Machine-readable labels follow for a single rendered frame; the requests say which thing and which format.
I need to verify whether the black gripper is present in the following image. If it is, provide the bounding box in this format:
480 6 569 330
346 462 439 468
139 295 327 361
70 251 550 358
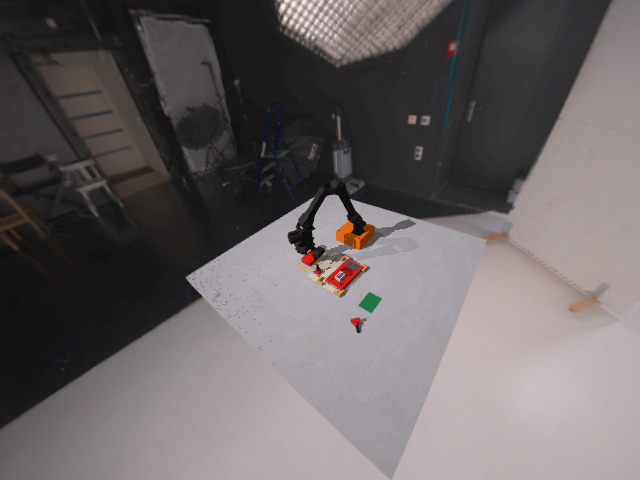
294 237 325 261

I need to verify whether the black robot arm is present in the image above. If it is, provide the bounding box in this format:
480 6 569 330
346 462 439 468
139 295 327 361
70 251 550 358
287 178 366 255

